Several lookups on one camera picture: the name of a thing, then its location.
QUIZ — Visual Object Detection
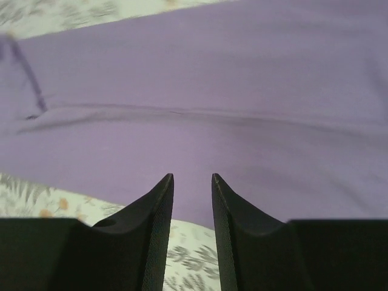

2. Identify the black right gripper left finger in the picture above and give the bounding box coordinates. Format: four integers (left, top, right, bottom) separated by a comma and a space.
1, 173, 174, 290

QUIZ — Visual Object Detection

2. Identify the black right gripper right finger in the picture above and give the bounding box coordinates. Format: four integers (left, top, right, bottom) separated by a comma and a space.
212, 174, 387, 290

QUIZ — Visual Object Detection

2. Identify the purple t shirt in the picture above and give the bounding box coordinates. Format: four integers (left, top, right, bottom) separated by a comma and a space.
1, 1, 387, 227

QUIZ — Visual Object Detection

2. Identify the floral patterned table mat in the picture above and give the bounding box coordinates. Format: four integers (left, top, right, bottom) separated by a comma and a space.
1, 1, 220, 290

